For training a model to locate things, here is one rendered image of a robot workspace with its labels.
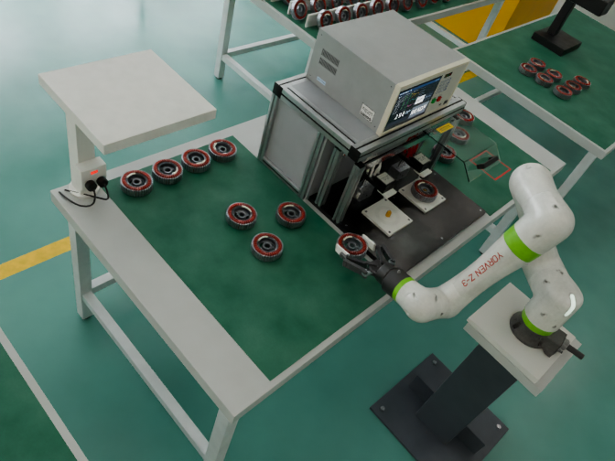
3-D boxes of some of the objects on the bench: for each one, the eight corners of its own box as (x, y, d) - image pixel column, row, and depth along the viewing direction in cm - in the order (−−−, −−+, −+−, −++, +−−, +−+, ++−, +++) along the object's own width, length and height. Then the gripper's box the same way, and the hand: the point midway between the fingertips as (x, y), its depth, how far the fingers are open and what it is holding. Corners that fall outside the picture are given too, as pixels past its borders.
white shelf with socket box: (200, 212, 197) (217, 109, 164) (106, 255, 174) (103, 145, 142) (145, 155, 209) (150, 48, 177) (51, 188, 187) (37, 73, 155)
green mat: (395, 286, 196) (395, 286, 196) (270, 381, 159) (270, 380, 159) (232, 135, 230) (232, 134, 230) (98, 184, 194) (98, 184, 194)
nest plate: (445, 200, 232) (446, 198, 232) (425, 213, 223) (426, 211, 223) (418, 179, 238) (419, 176, 237) (397, 191, 229) (399, 188, 228)
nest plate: (411, 222, 218) (413, 219, 217) (388, 237, 209) (390, 235, 208) (384, 198, 223) (385, 197, 223) (361, 212, 214) (361, 210, 214)
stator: (440, 198, 231) (444, 192, 228) (423, 207, 224) (426, 200, 222) (422, 182, 235) (426, 176, 233) (404, 188, 229) (408, 182, 227)
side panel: (307, 198, 216) (329, 134, 193) (302, 199, 214) (323, 135, 191) (262, 155, 226) (277, 90, 203) (256, 157, 224) (272, 91, 202)
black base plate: (483, 215, 236) (486, 211, 235) (394, 280, 198) (397, 276, 196) (404, 151, 253) (405, 147, 252) (307, 199, 215) (308, 196, 213)
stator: (287, 255, 193) (289, 249, 190) (262, 267, 186) (264, 261, 184) (269, 234, 198) (271, 227, 195) (243, 244, 191) (245, 238, 189)
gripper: (361, 299, 176) (321, 260, 190) (415, 275, 187) (372, 241, 201) (365, 282, 171) (324, 243, 185) (418, 258, 183) (376, 224, 197)
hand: (352, 244), depth 192 cm, fingers closed on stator, 11 cm apart
